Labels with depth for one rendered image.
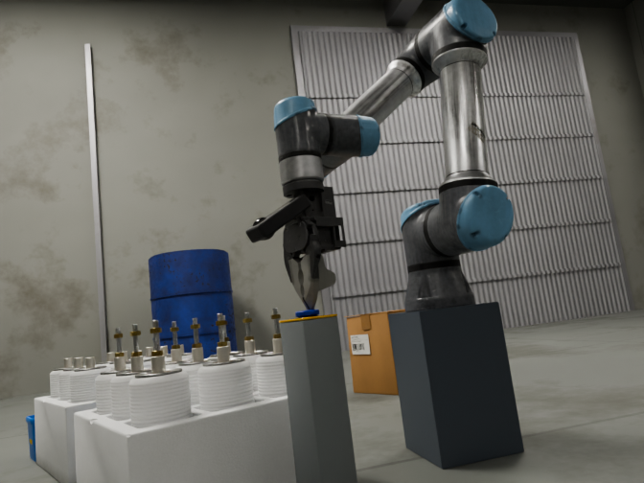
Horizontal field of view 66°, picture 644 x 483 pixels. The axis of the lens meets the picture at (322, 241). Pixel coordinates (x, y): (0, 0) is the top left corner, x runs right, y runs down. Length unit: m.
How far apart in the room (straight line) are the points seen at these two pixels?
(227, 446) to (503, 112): 4.85
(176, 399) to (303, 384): 0.21
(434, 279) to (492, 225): 0.18
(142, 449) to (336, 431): 0.29
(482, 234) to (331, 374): 0.39
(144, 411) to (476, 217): 0.66
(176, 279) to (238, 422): 2.63
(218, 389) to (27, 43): 4.32
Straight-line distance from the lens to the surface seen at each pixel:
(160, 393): 0.85
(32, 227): 4.42
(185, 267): 3.45
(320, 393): 0.80
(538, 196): 5.32
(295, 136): 0.86
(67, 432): 1.34
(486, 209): 0.98
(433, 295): 1.07
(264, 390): 0.97
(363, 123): 0.92
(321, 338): 0.80
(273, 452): 0.92
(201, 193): 4.30
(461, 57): 1.12
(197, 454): 0.85
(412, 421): 1.15
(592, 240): 5.60
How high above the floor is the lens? 0.31
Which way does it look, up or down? 8 degrees up
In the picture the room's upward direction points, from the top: 7 degrees counter-clockwise
